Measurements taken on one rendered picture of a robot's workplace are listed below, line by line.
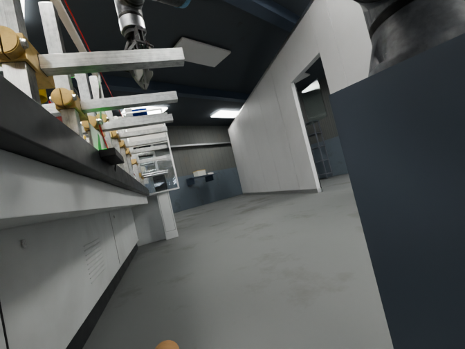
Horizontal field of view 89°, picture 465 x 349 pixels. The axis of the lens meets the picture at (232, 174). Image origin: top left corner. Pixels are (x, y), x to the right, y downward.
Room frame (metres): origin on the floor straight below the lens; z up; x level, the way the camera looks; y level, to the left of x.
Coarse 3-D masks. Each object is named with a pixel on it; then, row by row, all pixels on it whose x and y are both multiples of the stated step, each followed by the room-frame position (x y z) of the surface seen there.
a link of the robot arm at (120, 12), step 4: (116, 0) 0.82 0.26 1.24; (120, 0) 0.81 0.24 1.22; (116, 4) 0.83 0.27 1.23; (120, 4) 0.82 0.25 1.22; (124, 4) 0.81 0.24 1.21; (128, 4) 0.81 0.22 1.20; (116, 8) 0.83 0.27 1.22; (120, 8) 0.82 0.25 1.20; (124, 8) 0.82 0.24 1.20; (128, 8) 0.82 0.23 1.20; (132, 8) 0.82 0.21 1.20; (136, 8) 0.83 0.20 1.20; (140, 8) 0.85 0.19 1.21; (120, 12) 0.82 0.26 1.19; (124, 12) 0.82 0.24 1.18; (128, 12) 0.82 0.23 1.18; (132, 12) 0.82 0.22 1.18; (136, 12) 0.83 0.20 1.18; (140, 12) 0.85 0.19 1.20; (120, 16) 0.82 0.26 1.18; (140, 16) 0.84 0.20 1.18
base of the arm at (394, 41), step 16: (400, 0) 0.33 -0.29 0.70; (416, 0) 0.32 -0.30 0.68; (432, 0) 0.31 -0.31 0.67; (448, 0) 0.30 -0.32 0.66; (464, 0) 0.29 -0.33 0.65; (384, 16) 0.35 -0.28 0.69; (400, 16) 0.33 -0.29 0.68; (416, 16) 0.32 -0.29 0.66; (432, 16) 0.30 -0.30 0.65; (448, 16) 0.29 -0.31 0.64; (464, 16) 0.28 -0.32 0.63; (384, 32) 0.36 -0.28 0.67; (400, 32) 0.33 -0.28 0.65; (416, 32) 0.31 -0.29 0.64; (432, 32) 0.30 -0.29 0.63; (448, 32) 0.29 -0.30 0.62; (464, 32) 0.28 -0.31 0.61; (384, 48) 0.35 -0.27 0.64; (400, 48) 0.33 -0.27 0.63; (416, 48) 0.31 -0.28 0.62; (384, 64) 0.35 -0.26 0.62
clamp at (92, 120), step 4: (88, 116) 0.86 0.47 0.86; (92, 116) 0.86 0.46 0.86; (84, 120) 0.85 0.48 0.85; (88, 120) 0.86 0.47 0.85; (92, 120) 0.86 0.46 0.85; (84, 124) 0.85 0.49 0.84; (88, 124) 0.86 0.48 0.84; (92, 124) 0.86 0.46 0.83; (96, 124) 0.87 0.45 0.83; (84, 128) 0.87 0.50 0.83; (88, 128) 0.86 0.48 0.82; (96, 128) 0.88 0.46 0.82; (100, 132) 0.93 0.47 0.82; (104, 132) 0.98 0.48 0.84; (104, 136) 0.99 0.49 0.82
